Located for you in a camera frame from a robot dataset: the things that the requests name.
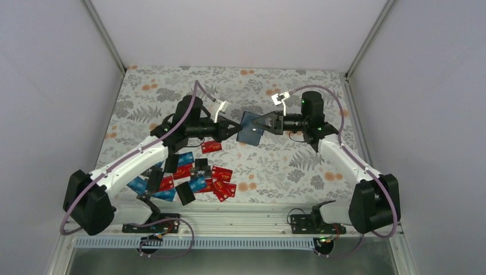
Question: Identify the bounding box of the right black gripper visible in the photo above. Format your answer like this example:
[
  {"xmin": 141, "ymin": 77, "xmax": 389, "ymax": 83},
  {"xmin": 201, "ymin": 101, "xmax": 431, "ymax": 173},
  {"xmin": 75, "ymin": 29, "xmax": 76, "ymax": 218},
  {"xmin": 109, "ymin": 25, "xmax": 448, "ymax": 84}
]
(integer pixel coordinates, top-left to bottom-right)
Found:
[{"xmin": 252, "ymin": 111, "xmax": 308, "ymax": 135}]

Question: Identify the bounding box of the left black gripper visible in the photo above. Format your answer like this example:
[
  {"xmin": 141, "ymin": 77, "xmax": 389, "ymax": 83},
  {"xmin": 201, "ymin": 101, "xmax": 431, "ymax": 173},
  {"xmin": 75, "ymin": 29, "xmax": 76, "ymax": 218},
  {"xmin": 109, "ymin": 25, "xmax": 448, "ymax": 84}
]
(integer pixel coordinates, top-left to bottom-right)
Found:
[{"xmin": 186, "ymin": 115, "xmax": 241, "ymax": 143}]

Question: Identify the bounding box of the blue leather card holder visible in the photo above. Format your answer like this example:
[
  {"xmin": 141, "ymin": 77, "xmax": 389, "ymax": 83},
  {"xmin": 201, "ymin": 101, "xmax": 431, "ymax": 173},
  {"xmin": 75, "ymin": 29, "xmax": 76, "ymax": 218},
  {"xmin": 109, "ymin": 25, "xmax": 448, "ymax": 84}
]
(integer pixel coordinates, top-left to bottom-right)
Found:
[{"xmin": 236, "ymin": 111, "xmax": 264, "ymax": 147}]

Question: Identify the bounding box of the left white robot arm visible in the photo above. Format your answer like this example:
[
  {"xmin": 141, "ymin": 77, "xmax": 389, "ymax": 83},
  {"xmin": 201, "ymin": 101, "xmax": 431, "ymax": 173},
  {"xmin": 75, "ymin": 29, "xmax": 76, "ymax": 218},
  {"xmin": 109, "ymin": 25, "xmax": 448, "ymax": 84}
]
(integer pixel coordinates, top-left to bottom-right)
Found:
[{"xmin": 60, "ymin": 96, "xmax": 242, "ymax": 235}]

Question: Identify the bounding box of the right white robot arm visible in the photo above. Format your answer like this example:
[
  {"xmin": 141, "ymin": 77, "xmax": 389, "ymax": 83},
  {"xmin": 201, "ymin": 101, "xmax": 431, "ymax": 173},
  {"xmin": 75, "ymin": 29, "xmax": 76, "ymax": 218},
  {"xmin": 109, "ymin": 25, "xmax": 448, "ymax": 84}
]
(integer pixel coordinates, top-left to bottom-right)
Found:
[{"xmin": 252, "ymin": 85, "xmax": 401, "ymax": 238}]

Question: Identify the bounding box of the lone red vip card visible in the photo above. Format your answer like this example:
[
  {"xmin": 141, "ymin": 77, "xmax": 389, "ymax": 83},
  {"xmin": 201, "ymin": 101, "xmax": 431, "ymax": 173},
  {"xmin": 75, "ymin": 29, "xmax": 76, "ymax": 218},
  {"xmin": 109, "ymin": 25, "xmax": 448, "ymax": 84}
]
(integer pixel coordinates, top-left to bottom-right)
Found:
[{"xmin": 201, "ymin": 140, "xmax": 222, "ymax": 154}]

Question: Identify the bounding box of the small black card top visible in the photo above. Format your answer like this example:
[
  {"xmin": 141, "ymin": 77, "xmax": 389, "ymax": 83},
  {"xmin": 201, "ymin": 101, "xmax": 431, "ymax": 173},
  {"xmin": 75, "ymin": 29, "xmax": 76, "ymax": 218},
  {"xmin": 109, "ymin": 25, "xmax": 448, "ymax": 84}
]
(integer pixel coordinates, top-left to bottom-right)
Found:
[{"xmin": 194, "ymin": 158, "xmax": 208, "ymax": 168}]

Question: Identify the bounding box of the red card right of pile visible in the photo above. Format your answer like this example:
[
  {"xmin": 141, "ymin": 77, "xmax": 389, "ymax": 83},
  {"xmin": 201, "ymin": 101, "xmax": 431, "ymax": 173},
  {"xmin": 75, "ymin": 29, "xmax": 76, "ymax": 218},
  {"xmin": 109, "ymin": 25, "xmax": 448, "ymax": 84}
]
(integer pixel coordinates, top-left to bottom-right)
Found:
[{"xmin": 211, "ymin": 166, "xmax": 233, "ymax": 182}]

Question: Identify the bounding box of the black vip card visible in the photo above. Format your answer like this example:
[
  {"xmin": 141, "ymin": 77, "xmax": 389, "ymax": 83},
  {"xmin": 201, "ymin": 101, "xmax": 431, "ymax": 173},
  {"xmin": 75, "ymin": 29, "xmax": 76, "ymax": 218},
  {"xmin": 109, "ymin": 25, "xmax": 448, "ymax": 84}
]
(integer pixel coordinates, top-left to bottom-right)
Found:
[{"xmin": 190, "ymin": 166, "xmax": 211, "ymax": 179}]

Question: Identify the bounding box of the blue card upper pile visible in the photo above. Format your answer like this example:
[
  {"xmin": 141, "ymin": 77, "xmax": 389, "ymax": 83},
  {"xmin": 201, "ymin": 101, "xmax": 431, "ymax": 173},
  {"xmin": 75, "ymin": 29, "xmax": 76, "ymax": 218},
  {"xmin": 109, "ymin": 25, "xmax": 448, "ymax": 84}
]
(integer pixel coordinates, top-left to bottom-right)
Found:
[{"xmin": 178, "ymin": 152, "xmax": 194, "ymax": 167}]

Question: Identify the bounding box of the blue card pile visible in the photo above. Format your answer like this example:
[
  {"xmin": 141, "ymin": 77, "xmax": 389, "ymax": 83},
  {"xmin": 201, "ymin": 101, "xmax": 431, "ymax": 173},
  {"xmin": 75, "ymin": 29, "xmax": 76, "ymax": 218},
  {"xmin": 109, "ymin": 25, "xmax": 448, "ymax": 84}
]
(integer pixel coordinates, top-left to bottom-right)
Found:
[
  {"xmin": 188, "ymin": 177, "xmax": 207, "ymax": 193},
  {"xmin": 178, "ymin": 152, "xmax": 194, "ymax": 167}
]

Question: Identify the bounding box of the red card under pile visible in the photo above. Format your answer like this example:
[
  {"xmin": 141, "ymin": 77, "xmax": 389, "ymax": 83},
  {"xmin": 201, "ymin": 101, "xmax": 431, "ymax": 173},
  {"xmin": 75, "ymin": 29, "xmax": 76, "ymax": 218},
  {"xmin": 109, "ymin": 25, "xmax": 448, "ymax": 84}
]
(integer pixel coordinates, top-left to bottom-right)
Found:
[{"xmin": 197, "ymin": 178, "xmax": 214, "ymax": 193}]

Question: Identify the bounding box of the red card upper left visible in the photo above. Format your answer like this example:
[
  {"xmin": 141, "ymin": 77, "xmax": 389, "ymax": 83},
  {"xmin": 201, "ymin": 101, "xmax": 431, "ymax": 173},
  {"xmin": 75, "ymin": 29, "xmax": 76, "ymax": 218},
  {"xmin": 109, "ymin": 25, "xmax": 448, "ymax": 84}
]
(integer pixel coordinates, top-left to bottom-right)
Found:
[{"xmin": 173, "ymin": 163, "xmax": 193, "ymax": 180}]

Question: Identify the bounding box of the front red vip card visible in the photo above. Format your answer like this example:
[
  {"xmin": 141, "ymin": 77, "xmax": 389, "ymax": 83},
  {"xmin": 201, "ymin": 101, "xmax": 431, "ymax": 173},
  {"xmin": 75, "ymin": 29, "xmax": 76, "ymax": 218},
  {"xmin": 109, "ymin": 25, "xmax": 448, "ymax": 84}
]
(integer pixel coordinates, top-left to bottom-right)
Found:
[{"xmin": 213, "ymin": 180, "xmax": 237, "ymax": 202}]

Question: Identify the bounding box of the blue card centre pile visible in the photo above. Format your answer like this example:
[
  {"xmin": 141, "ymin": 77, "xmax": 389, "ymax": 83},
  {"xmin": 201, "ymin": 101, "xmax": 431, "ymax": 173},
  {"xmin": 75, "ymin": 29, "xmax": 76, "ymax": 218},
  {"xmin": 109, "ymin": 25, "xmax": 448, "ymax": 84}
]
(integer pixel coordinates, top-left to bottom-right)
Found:
[{"xmin": 188, "ymin": 177, "xmax": 207, "ymax": 193}]

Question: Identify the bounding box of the red card lower left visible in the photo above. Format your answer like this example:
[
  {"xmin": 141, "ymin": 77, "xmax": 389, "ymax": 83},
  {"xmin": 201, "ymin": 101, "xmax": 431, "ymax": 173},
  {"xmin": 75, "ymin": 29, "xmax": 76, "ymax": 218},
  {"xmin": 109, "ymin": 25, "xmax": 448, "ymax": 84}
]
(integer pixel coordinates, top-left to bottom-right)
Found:
[{"xmin": 158, "ymin": 176, "xmax": 174, "ymax": 191}]

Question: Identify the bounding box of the blue card front left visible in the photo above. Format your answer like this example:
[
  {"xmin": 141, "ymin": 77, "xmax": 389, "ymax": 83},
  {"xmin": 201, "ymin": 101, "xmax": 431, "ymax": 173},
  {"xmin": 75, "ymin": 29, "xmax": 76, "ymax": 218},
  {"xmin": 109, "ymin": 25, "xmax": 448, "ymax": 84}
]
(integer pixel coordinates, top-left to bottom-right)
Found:
[{"xmin": 151, "ymin": 188, "xmax": 177, "ymax": 202}]

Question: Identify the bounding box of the blue card far left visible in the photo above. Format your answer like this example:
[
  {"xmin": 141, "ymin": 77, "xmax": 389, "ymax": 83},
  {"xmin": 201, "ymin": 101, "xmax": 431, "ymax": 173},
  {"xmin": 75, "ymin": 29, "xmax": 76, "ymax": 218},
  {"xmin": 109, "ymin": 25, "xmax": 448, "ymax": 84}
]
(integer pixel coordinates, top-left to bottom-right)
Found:
[{"xmin": 127, "ymin": 176, "xmax": 147, "ymax": 195}]

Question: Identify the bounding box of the floral patterned table mat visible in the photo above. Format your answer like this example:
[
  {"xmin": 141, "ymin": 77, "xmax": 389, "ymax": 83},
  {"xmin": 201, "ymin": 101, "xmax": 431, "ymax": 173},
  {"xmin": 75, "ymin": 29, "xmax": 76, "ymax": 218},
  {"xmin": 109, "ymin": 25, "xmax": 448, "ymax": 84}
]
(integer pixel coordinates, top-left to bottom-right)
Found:
[{"xmin": 97, "ymin": 65, "xmax": 357, "ymax": 203}]

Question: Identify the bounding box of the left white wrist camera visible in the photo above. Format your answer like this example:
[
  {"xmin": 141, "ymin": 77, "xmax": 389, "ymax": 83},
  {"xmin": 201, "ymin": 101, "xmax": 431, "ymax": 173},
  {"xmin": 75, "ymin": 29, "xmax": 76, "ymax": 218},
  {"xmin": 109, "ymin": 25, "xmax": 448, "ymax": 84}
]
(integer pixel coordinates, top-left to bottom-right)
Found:
[{"xmin": 210, "ymin": 99, "xmax": 230, "ymax": 123}]

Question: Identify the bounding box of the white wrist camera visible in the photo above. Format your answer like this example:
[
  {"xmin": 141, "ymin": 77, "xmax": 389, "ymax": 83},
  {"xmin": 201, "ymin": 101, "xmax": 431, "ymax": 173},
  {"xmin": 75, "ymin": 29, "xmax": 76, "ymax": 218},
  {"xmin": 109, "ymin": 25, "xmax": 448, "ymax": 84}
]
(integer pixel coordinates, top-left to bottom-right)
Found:
[
  {"xmin": 271, "ymin": 91, "xmax": 290, "ymax": 116},
  {"xmin": 210, "ymin": 99, "xmax": 230, "ymax": 123}
]

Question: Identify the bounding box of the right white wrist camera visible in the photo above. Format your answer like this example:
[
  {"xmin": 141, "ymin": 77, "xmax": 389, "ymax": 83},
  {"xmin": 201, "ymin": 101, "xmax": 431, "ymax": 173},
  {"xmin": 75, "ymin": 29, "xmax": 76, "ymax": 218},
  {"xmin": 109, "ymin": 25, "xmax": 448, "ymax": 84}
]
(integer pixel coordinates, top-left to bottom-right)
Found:
[{"xmin": 271, "ymin": 91, "xmax": 290, "ymax": 116}]

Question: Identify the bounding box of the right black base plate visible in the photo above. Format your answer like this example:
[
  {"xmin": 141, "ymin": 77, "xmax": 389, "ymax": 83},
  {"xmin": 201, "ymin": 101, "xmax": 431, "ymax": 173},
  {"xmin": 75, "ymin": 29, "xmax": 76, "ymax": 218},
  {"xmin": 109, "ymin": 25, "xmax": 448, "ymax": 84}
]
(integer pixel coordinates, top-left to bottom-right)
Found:
[{"xmin": 289, "ymin": 214, "xmax": 347, "ymax": 235}]

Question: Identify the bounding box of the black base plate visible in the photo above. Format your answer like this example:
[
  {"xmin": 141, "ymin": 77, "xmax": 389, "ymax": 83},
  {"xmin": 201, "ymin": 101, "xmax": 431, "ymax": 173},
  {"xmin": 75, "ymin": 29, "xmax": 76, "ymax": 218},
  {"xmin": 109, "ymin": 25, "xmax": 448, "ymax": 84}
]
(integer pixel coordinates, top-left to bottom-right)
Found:
[
  {"xmin": 289, "ymin": 214, "xmax": 347, "ymax": 235},
  {"xmin": 121, "ymin": 213, "xmax": 181, "ymax": 234}
]

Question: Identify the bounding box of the aluminium rail frame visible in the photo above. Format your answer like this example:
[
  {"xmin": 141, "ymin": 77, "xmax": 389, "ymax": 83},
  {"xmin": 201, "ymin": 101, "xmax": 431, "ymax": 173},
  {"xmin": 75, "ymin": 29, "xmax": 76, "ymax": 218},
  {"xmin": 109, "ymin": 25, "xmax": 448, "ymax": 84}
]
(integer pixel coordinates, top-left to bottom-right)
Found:
[{"xmin": 62, "ymin": 202, "xmax": 404, "ymax": 238}]

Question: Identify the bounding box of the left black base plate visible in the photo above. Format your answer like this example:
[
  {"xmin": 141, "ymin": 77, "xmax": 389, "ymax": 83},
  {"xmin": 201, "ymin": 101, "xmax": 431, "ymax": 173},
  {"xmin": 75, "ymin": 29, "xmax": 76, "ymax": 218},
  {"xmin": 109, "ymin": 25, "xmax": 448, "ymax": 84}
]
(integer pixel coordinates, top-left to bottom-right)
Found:
[{"xmin": 121, "ymin": 213, "xmax": 181, "ymax": 234}]

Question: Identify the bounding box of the grey slotted cable duct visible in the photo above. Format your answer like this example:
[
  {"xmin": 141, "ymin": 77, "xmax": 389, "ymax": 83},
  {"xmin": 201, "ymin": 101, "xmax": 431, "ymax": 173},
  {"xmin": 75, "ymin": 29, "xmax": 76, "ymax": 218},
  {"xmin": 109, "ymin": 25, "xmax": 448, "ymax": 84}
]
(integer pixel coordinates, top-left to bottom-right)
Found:
[{"xmin": 73, "ymin": 236, "xmax": 316, "ymax": 250}]

